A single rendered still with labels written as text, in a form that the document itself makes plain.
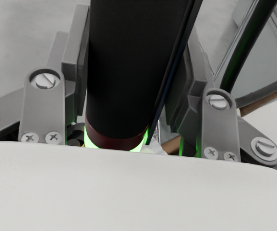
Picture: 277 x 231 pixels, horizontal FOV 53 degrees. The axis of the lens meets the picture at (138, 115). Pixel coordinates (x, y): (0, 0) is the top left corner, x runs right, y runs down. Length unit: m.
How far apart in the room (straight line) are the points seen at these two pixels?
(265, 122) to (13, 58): 2.12
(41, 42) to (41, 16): 0.38
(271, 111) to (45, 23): 2.45
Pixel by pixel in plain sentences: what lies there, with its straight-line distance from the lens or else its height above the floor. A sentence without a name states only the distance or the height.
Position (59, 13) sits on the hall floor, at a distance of 2.95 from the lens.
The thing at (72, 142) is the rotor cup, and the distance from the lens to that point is 0.39.
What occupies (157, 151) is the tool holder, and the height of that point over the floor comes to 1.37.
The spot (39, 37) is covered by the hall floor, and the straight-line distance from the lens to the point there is 2.64.
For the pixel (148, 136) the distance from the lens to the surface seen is 0.15.
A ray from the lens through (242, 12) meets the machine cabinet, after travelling 3.29.
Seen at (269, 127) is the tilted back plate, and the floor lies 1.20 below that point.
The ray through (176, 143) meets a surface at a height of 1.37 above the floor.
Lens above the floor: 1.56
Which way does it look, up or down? 50 degrees down
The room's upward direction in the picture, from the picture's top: 15 degrees clockwise
